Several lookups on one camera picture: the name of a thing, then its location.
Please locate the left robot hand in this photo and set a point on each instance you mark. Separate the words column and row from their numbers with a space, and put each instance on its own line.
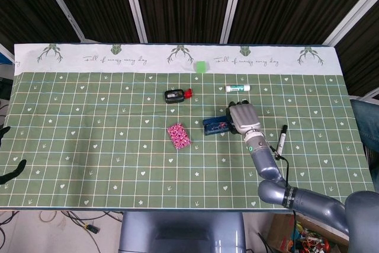
column 16, row 168

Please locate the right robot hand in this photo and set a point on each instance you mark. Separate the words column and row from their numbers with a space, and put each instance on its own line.
column 244, row 116

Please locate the blue glasses case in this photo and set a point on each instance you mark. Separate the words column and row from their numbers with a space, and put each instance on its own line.
column 214, row 125

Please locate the white green glue stick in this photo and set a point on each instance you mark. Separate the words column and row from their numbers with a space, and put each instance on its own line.
column 237, row 88

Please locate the black white marker pen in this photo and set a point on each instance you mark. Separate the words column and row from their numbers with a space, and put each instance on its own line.
column 282, row 140

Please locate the green cube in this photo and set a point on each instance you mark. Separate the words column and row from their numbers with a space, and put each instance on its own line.
column 200, row 67

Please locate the pink patterned card box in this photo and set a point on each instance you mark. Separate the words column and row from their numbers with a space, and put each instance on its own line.
column 178, row 136

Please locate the black bottle red cap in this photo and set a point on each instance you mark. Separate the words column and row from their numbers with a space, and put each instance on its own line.
column 174, row 96

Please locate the green grid tablecloth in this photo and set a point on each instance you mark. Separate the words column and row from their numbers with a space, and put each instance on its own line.
column 118, row 146

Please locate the blue white board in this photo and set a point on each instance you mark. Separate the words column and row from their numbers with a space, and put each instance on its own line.
column 5, row 56

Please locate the person leg in jeans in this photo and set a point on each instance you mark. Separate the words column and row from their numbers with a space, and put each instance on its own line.
column 365, row 122

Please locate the cardboard box of toys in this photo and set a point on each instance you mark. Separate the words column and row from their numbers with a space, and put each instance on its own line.
column 284, row 235

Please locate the blue-grey robot torso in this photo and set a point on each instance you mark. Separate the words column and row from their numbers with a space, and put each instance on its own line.
column 182, row 232

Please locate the white partition post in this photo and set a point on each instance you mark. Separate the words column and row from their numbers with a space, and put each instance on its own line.
column 352, row 13
column 60, row 4
column 134, row 4
column 234, row 4

